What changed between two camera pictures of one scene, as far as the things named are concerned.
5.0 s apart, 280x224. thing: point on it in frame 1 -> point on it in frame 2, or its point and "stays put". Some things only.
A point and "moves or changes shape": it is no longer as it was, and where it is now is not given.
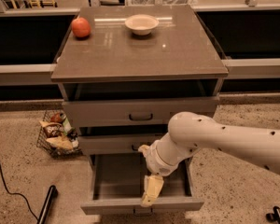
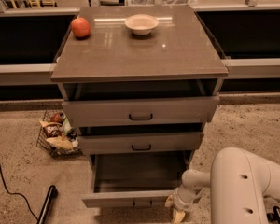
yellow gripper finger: x=152 y=187 -> x=177 y=217
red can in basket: x=58 y=117 stays put
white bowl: x=141 y=24 stays put
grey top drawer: x=140 y=104 stays put
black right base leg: x=277 y=217 stays put
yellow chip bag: x=60 y=142 stays put
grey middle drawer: x=115 y=144 stays put
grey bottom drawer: x=117 y=185 moves or changes shape
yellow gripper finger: x=144 y=148 -> x=169 y=202
